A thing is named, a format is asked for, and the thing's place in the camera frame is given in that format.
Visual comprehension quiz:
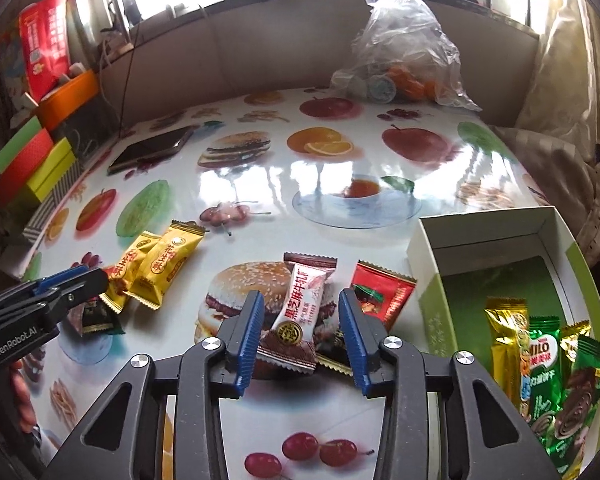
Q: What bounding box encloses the brown white nougat candy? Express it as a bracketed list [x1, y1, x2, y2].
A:
[257, 252, 337, 374]

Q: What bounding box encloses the long gold snack bar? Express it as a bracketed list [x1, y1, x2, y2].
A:
[484, 297, 530, 419]

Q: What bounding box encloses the yellow peanut crisp packet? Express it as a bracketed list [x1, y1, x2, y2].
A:
[99, 231, 160, 314]
[124, 220, 206, 310]

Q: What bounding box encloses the green chocolate biscuit packet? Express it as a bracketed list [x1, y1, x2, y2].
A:
[542, 335, 600, 479]

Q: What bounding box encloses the person's left hand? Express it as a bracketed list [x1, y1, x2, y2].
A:
[9, 360, 38, 434]

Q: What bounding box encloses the black gold candy packet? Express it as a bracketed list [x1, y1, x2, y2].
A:
[79, 296, 124, 335]

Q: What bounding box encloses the yellow green box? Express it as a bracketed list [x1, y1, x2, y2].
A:
[21, 138, 76, 207]

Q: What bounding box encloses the red perforated box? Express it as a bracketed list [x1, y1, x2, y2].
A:
[0, 128, 54, 209]

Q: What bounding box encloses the green Milo packet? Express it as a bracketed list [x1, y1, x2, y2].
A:
[524, 314, 566, 441]

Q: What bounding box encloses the green white cardboard box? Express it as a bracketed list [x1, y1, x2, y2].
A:
[406, 206, 600, 479]

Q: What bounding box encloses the orange yellow snack packet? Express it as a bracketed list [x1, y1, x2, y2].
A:
[559, 320, 592, 363]

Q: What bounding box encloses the black smartphone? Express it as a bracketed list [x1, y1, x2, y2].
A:
[107, 127, 194, 174]

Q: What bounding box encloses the orange box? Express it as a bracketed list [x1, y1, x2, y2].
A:
[35, 70, 99, 132]

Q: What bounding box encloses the red snack bag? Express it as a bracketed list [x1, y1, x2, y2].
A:
[18, 0, 70, 102]

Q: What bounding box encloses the beige patterned curtain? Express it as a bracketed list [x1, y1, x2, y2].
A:
[495, 0, 600, 266]

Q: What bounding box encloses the clear plastic bag with items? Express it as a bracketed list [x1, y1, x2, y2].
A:
[330, 0, 480, 112]

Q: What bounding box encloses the black cable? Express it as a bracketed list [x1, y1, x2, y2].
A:
[116, 14, 144, 137]

